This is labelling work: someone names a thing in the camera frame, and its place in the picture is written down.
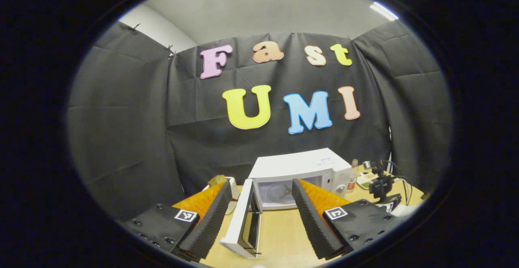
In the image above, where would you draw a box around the white microwave oven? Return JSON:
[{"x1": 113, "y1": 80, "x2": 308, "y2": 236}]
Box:
[{"x1": 219, "y1": 148, "x2": 352, "y2": 259}]

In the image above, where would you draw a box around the white divided dish of beans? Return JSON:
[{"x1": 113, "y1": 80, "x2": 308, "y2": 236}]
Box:
[{"x1": 357, "y1": 172, "x2": 380, "y2": 190}]

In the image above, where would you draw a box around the black cable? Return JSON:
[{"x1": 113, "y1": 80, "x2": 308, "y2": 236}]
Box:
[{"x1": 385, "y1": 161, "x2": 413, "y2": 206}]

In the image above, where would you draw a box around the black backdrop cloth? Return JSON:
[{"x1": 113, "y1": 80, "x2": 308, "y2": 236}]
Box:
[{"x1": 67, "y1": 20, "x2": 453, "y2": 220}]

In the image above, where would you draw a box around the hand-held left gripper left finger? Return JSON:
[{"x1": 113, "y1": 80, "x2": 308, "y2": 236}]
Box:
[{"x1": 122, "y1": 181, "x2": 233, "y2": 260}]

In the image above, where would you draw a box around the white toaster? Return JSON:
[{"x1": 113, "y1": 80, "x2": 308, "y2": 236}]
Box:
[{"x1": 202, "y1": 176, "x2": 240, "y2": 215}]

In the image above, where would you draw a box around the clear bottle with red label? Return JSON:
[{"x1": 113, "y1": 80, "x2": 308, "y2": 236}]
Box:
[{"x1": 346, "y1": 159, "x2": 359, "y2": 193}]

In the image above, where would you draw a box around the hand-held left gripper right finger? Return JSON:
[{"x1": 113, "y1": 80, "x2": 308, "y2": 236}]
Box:
[{"x1": 292, "y1": 178, "x2": 406, "y2": 260}]

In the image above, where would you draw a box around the ceiling light panel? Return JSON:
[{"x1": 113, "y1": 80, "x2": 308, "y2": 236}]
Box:
[{"x1": 370, "y1": 2, "x2": 399, "y2": 21}]

